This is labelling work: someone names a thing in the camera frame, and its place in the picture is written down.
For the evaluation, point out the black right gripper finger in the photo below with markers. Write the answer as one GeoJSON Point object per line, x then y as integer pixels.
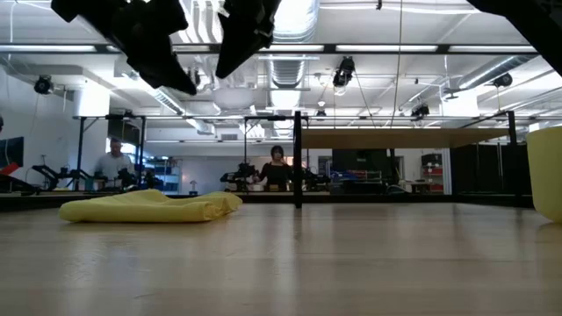
{"type": "Point", "coordinates": [241, 44]}

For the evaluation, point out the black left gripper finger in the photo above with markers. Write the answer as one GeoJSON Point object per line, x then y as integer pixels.
{"type": "Point", "coordinates": [162, 70]}

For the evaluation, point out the light green cup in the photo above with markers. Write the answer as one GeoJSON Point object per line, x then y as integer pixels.
{"type": "Point", "coordinates": [546, 175]}

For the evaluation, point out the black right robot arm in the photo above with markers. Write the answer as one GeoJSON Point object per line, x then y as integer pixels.
{"type": "Point", "coordinates": [535, 17]}

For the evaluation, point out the black background robot arm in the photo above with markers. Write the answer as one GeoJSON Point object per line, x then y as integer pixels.
{"type": "Point", "coordinates": [314, 179]}
{"type": "Point", "coordinates": [242, 173]}
{"type": "Point", "coordinates": [48, 171]}
{"type": "Point", "coordinates": [17, 184]}

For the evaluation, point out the wooden shelf with black legs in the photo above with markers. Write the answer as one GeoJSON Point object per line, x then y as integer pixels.
{"type": "Point", "coordinates": [395, 138]}

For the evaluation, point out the black overhead light bar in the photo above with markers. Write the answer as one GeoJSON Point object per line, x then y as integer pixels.
{"type": "Point", "coordinates": [329, 48]}

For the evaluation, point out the person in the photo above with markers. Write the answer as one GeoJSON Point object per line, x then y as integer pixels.
{"type": "Point", "coordinates": [275, 173]}
{"type": "Point", "coordinates": [113, 164]}

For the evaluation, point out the folded yellow cloth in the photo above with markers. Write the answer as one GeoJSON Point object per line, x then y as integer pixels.
{"type": "Point", "coordinates": [145, 210]}

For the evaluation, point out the red and white cabinet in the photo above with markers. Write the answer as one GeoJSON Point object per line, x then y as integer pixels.
{"type": "Point", "coordinates": [432, 173]}

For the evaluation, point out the black partition panel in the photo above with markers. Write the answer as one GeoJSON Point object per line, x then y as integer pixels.
{"type": "Point", "coordinates": [483, 169]}

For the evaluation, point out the silver ventilation duct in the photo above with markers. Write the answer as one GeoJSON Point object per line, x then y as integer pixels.
{"type": "Point", "coordinates": [294, 17]}

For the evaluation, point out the black background rig frame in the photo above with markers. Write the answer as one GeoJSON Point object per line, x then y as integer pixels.
{"type": "Point", "coordinates": [245, 149]}
{"type": "Point", "coordinates": [142, 153]}

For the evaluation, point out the black wall monitor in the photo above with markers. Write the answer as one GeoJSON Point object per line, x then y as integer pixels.
{"type": "Point", "coordinates": [11, 151]}

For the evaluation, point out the black aluminium table frame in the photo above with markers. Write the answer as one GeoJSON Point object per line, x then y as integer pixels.
{"type": "Point", "coordinates": [26, 203]}

